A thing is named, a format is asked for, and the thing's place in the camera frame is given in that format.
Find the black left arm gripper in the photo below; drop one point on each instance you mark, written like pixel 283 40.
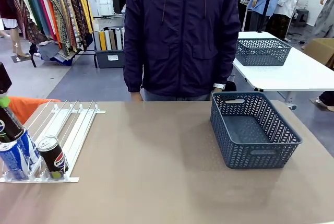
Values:
pixel 4 77

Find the blue Pepsi can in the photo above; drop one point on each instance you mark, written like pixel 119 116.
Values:
pixel 30 148
pixel 11 161

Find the blue-grey plastic woven basket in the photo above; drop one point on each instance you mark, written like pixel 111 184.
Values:
pixel 250 135
pixel 263 51

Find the person's right hand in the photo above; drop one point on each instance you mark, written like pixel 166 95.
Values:
pixel 136 96

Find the person's left hand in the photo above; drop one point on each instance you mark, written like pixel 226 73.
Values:
pixel 217 90

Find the orange fabric chair cover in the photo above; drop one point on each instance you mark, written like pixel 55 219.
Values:
pixel 23 109

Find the mannequin in maroon top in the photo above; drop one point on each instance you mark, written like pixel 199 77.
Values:
pixel 10 4

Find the clothes rack with colourful garments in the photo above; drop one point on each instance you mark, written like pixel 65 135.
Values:
pixel 62 12

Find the grey plastic storage bin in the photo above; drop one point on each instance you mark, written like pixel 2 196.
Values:
pixel 109 58

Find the yellow fabric roll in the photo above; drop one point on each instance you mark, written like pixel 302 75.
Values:
pixel 102 40

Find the white fabric roll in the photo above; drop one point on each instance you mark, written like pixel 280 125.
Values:
pixel 107 40

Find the brown fabric roll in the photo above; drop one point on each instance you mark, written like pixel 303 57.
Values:
pixel 112 40

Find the grey fabric roll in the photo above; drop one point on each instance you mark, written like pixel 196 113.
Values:
pixel 118 38

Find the person in dark navy jacket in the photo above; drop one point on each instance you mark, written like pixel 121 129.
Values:
pixel 180 38

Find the white wristwatch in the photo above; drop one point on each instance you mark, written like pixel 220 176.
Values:
pixel 219 85

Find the white folding table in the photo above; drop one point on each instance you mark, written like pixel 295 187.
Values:
pixel 289 72

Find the black plastic stool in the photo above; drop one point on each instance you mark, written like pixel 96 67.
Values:
pixel 302 17

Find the brown cardboard box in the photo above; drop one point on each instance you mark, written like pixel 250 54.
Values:
pixel 321 50

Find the bystander's foot in sandal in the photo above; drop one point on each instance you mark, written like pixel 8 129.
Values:
pixel 326 100

